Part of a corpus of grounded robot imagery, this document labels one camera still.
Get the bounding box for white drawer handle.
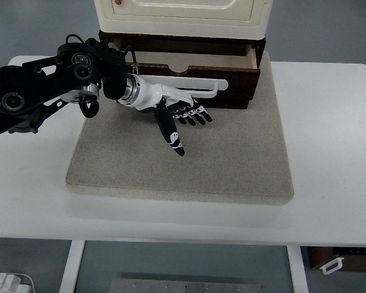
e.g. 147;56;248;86
140;74;229;99

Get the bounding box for white table frame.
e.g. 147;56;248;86
59;240;309;293

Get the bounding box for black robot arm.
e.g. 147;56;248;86
0;38;211;156

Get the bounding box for brown box with white handle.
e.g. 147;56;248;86
307;247;366;275

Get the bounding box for beige stone slab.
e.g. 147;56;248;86
66;55;294;204

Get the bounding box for grey metal plate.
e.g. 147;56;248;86
109;278;263;293

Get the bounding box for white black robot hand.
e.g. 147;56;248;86
131;74;213;156

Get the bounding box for cream white cabinet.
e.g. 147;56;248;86
95;0;273;40

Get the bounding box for white power adapter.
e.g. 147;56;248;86
0;273;35;293

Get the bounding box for dark wooden drawer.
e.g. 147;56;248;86
107;36;266;109

